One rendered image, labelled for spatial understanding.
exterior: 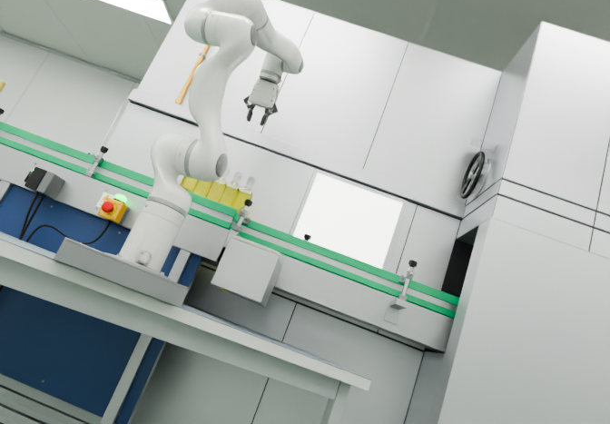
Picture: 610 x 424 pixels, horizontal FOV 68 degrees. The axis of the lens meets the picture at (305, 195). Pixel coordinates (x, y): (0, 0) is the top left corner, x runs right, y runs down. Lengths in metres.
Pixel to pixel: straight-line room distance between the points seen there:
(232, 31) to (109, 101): 4.71
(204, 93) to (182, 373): 1.12
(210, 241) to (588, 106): 1.53
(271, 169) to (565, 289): 1.22
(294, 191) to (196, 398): 0.92
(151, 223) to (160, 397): 0.89
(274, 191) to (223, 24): 0.84
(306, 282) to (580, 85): 1.32
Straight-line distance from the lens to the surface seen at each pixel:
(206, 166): 1.33
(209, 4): 1.49
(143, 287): 1.21
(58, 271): 1.24
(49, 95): 6.35
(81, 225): 1.86
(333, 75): 2.28
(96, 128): 5.90
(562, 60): 2.15
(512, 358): 1.70
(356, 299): 1.73
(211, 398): 1.96
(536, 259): 1.77
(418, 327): 1.77
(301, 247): 1.76
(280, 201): 1.98
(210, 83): 1.38
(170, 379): 1.99
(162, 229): 1.30
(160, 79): 2.35
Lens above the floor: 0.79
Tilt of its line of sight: 17 degrees up
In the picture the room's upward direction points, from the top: 22 degrees clockwise
